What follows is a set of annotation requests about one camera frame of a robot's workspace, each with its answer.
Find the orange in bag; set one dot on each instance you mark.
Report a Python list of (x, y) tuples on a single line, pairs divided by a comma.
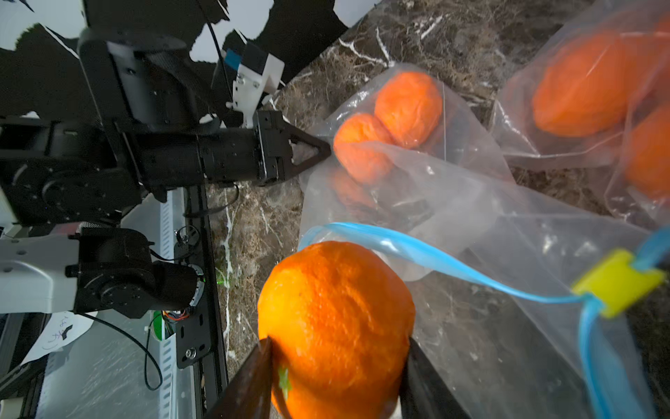
[(348, 191), (410, 107), (353, 146)]

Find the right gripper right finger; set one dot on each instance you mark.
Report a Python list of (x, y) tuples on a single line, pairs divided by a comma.
[(423, 394)]

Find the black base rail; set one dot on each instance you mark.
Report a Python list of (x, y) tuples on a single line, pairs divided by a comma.
[(199, 338)]

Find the white slotted cable duct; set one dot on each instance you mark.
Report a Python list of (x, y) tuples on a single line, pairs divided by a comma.
[(178, 390)]

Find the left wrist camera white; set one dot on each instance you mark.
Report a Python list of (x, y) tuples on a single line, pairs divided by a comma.
[(258, 73)]

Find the orange taken from bag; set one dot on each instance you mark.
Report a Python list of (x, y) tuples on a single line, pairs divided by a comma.
[(339, 320)]

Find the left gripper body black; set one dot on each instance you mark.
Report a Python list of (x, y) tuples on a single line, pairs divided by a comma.
[(275, 148)]

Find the far bag orange bottom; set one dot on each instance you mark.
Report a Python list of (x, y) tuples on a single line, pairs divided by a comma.
[(648, 168)]

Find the clear zip-top bag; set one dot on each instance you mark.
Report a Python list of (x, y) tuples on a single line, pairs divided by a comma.
[(514, 291), (644, 27)]

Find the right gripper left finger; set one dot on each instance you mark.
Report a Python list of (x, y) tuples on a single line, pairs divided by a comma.
[(248, 395)]

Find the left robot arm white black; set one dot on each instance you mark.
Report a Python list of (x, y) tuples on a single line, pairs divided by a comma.
[(161, 127)]

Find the far bag orange right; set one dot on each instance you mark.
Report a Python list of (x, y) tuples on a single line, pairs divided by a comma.
[(584, 89)]

